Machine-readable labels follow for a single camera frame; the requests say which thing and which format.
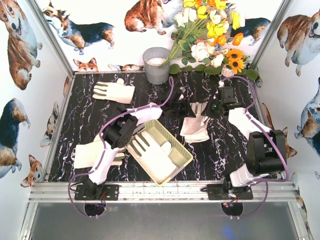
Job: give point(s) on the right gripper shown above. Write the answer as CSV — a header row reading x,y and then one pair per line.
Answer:
x,y
208,110

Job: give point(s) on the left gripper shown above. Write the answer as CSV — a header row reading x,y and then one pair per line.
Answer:
x,y
181,108

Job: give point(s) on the white glove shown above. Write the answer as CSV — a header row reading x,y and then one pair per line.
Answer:
x,y
114,91
197,109
194,129
87,154
152,157

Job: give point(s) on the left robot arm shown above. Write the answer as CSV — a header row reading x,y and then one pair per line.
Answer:
x,y
118,131

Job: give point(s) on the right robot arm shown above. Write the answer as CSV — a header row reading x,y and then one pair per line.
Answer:
x,y
266,148

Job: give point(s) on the sunflower pot white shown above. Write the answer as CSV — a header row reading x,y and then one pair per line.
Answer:
x,y
235,62

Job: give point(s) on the grey bucket with gravel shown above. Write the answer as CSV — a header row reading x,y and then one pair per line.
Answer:
x,y
155,65

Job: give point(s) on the artificial flower bouquet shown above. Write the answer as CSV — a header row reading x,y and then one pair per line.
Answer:
x,y
202,29

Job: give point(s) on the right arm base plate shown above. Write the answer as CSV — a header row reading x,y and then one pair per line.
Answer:
x,y
218,192

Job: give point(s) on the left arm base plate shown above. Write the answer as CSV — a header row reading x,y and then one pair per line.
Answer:
x,y
107,192

